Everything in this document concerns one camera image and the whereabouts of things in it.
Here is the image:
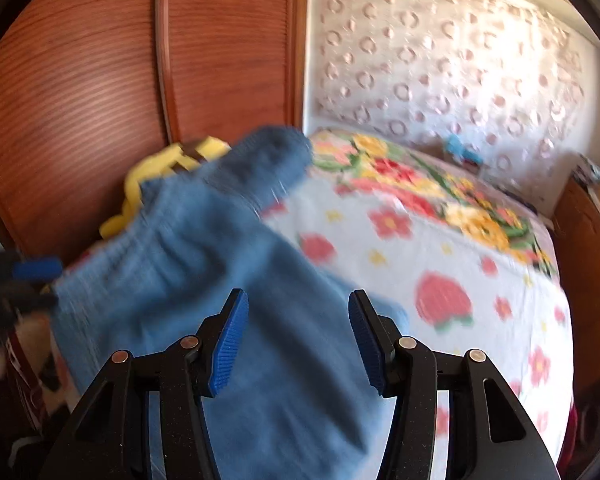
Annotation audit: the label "red blanket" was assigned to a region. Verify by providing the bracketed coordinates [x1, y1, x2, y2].
[562, 400, 581, 461]

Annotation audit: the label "yellow cloth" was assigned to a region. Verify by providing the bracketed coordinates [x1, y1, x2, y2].
[99, 136, 231, 241]

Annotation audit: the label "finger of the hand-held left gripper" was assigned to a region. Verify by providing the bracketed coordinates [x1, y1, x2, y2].
[0, 282, 60, 311]
[10, 257, 63, 281]

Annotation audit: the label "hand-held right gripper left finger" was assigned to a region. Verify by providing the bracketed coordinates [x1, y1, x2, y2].
[52, 289, 249, 480]

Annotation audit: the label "floral blanket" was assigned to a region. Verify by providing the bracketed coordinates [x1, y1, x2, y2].
[260, 127, 576, 480]

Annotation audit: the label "blue denim pants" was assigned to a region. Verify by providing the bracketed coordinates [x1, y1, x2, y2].
[50, 126, 411, 480]

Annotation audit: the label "red patterned cloth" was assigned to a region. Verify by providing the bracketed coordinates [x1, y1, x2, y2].
[0, 310, 86, 480]

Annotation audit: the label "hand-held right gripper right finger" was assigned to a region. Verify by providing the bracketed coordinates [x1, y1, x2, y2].
[349, 290, 556, 480]

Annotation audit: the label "wooden wardrobe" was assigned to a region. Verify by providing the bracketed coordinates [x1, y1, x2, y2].
[0, 0, 311, 261]

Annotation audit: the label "blue toy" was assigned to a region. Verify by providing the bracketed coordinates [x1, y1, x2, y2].
[442, 135, 486, 163]

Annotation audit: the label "wooden cabinet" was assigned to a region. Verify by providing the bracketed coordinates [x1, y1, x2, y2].
[550, 180, 600, 396]

